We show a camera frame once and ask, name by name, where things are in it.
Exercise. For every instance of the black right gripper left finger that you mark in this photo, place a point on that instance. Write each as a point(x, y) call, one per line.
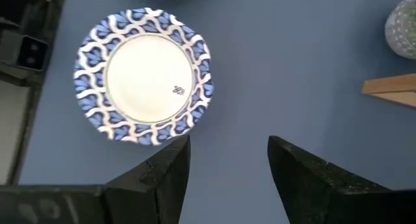
point(143, 198)

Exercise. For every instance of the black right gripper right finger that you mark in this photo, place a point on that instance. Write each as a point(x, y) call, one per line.
point(325, 198)

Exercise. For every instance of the blue patterned white plate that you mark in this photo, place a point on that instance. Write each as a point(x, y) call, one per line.
point(146, 78)

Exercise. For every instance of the wooden slatted shelf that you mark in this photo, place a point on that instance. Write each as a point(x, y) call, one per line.
point(396, 87)

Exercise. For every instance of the pale green potted succulent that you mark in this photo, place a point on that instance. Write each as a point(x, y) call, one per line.
point(401, 32)

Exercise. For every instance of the black table-level camera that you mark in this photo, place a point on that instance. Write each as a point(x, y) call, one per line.
point(32, 52)

